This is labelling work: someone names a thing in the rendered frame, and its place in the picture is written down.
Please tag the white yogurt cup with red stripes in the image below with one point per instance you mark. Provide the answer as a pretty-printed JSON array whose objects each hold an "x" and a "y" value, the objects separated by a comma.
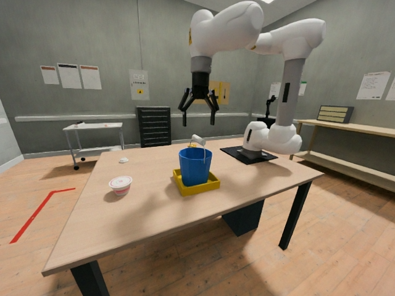
[{"x": 121, "y": 185}]

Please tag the yellow shallow tray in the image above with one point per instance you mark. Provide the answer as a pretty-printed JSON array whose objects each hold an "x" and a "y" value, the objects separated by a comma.
[{"x": 212, "y": 183}]

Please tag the blue pail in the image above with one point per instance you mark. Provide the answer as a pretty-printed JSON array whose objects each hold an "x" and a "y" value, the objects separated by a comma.
[{"x": 195, "y": 163}]

